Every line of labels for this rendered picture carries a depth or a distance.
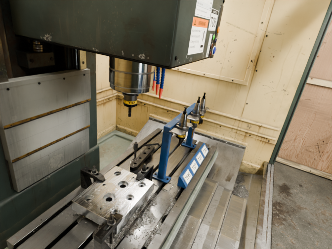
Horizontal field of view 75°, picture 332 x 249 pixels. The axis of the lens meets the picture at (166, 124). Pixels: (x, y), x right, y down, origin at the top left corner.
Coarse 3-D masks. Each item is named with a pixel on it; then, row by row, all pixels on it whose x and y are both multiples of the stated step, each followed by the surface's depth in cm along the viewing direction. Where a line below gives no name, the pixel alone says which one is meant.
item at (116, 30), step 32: (32, 0) 72; (64, 0) 66; (96, 0) 61; (128, 0) 57; (160, 0) 54; (192, 0) 58; (224, 0) 85; (32, 32) 76; (64, 32) 70; (96, 32) 65; (128, 32) 60; (160, 32) 56; (160, 64) 60
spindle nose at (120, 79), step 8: (112, 64) 72; (120, 64) 70; (128, 64) 70; (136, 64) 70; (144, 64) 71; (112, 72) 73; (120, 72) 71; (128, 72) 71; (136, 72) 71; (144, 72) 73; (152, 72) 76; (112, 80) 74; (120, 80) 72; (128, 80) 72; (136, 80) 72; (144, 80) 74; (152, 80) 78; (112, 88) 76; (120, 88) 74; (128, 88) 73; (136, 88) 74; (144, 88) 75
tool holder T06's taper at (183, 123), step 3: (183, 114) 108; (186, 114) 108; (183, 117) 108; (186, 117) 108; (180, 120) 109; (183, 120) 108; (186, 120) 109; (180, 123) 109; (183, 123) 109; (186, 123) 109; (180, 126) 110; (183, 126) 109; (186, 126) 110
